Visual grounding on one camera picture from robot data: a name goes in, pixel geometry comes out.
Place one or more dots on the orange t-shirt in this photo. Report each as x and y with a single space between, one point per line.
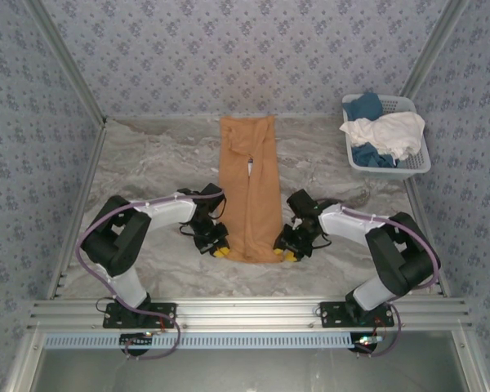
265 196

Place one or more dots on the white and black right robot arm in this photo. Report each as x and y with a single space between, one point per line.
343 224

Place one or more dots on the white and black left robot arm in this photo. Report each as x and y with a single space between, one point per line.
167 212

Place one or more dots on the black controller board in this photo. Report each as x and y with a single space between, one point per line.
365 343
134 341

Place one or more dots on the pale plastic laundry basket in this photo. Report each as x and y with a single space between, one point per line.
416 163

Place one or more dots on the blue t-shirt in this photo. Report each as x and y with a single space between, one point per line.
365 107

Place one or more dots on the grey metal panel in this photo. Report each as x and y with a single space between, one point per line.
245 371

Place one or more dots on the white t-shirt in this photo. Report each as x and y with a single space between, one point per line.
396 130

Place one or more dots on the aluminium mounting rail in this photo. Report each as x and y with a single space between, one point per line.
245 312

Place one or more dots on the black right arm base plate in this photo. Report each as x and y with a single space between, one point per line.
330 316

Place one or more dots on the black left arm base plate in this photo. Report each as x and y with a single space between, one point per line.
118 318

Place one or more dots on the aluminium side rail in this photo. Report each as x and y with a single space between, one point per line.
92 163

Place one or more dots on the aluminium frame post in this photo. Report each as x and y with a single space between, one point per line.
69 61
433 45

